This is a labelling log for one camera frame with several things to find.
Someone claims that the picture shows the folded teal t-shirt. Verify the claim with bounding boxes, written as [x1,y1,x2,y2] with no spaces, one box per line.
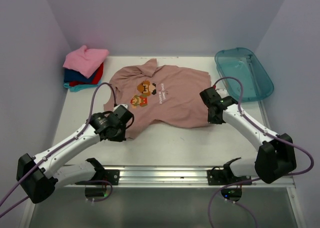
[63,81,101,93]

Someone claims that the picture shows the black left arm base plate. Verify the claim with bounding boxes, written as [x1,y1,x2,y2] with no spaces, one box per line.
[75,169,120,186]

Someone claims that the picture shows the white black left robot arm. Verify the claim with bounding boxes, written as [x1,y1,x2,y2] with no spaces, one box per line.
[16,104,135,204]

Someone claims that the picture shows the aluminium mounting rail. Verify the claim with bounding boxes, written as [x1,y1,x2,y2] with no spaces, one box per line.
[31,149,296,189]

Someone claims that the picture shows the folded pink t-shirt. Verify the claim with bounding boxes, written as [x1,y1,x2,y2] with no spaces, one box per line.
[62,45,110,78]

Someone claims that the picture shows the dusty pink printed t-shirt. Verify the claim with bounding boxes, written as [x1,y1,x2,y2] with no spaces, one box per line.
[103,58,212,139]

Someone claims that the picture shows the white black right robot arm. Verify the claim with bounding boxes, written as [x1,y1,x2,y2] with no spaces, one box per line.
[199,87,297,185]

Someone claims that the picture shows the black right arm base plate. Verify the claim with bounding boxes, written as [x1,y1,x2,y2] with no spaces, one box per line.
[206,166,252,186]

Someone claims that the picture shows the folded red t-shirt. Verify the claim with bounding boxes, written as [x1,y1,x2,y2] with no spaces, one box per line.
[69,63,104,87]

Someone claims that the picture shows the folded navy blue t-shirt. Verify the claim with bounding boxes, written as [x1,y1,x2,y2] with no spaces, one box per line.
[63,68,95,83]

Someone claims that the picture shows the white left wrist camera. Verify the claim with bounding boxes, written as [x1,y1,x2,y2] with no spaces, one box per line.
[113,104,128,111]

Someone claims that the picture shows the teal plastic bin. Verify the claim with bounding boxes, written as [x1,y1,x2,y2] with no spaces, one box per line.
[214,47,274,103]

